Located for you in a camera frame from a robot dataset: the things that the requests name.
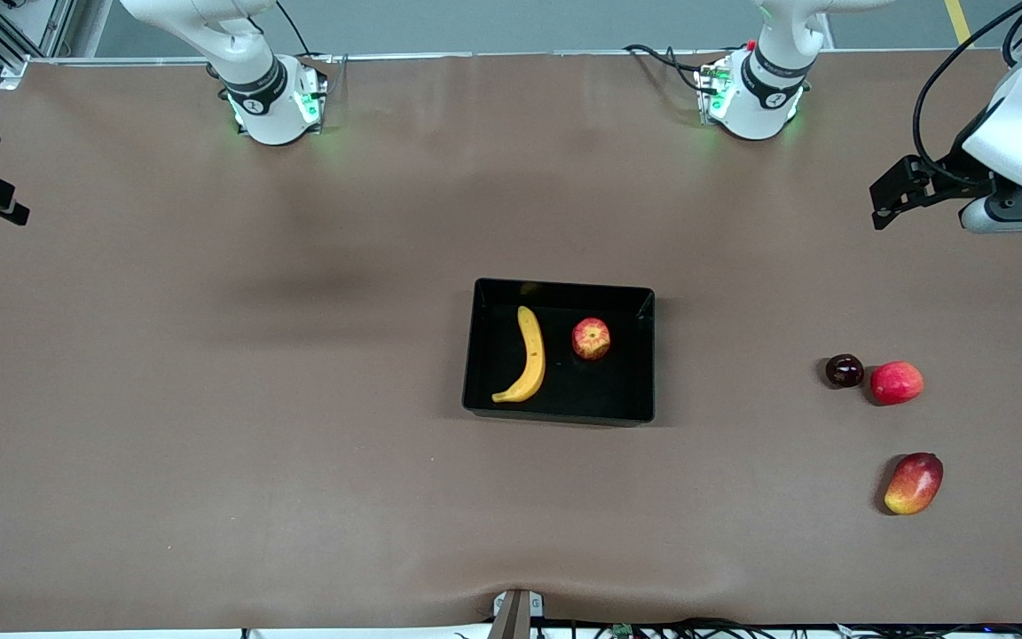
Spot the grey metal table bracket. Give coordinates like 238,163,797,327
486,588,546,639

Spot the brown table cover mat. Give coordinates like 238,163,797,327
0,51,1022,633

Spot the yellow banana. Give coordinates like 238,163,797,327
491,305,546,404

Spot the black base power cable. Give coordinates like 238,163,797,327
624,43,718,95

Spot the red yellow mango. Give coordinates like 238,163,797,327
884,452,945,516

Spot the black rectangular plastic tray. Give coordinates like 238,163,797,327
462,278,656,425

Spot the dark purple plum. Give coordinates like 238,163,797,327
825,353,866,389

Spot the small red yellow apple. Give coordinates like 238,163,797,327
571,317,612,361

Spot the black cable bundle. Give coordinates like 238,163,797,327
453,617,1022,639

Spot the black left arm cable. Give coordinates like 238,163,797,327
912,0,1022,187

